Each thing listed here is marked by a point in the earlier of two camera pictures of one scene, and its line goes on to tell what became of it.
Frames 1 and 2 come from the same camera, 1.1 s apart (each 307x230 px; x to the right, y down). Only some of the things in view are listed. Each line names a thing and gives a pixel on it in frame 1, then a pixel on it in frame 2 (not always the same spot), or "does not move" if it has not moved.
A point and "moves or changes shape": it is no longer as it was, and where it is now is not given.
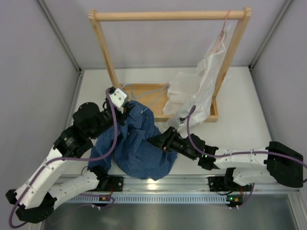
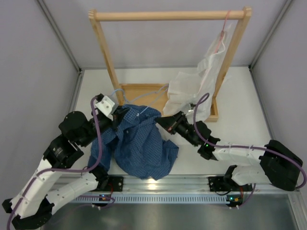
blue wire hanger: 149,93 moves or changes shape
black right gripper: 165,140 -> 171,123
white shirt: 190,95 does not move
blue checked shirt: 135,155 does not move
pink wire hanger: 222,33 does not move
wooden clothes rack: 150,97 does not move
